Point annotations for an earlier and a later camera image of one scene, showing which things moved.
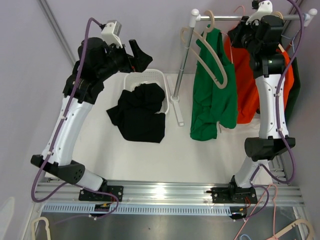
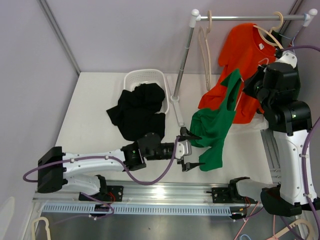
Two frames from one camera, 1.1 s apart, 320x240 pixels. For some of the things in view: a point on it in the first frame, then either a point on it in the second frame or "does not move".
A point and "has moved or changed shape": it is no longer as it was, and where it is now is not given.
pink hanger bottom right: x=274 y=200 does not move
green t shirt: x=213 y=106 -> x=212 y=124
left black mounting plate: x=118 y=191 does not move
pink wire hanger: x=229 y=38 -> x=242 y=92
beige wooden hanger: x=204 y=54 has moved or changed shape
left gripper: x=140 y=60 -> x=186 y=135
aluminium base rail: x=192 y=193 does not move
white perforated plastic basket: x=133 y=77 does not move
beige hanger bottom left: x=47 y=227 does not move
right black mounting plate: x=233 y=195 does not move
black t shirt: x=135 y=112 does not move
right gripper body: x=248 y=36 -> x=254 y=87
